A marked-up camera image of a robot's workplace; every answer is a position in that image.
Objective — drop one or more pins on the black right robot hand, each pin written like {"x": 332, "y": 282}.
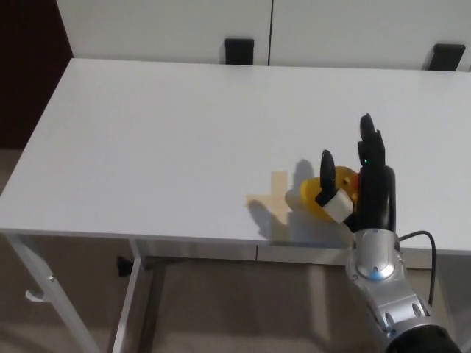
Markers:
{"x": 375, "y": 191}

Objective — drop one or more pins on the yellow rubber duck toy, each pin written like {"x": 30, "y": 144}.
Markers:
{"x": 312, "y": 193}

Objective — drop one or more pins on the black desk foot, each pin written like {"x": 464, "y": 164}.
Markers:
{"x": 123, "y": 266}

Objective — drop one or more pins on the beige tape cross marker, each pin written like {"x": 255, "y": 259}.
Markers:
{"x": 276, "y": 191}

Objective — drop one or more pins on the white cabinet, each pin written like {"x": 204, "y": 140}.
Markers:
{"x": 331, "y": 29}

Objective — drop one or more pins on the white desk metal frame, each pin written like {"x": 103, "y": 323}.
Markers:
{"x": 132, "y": 294}

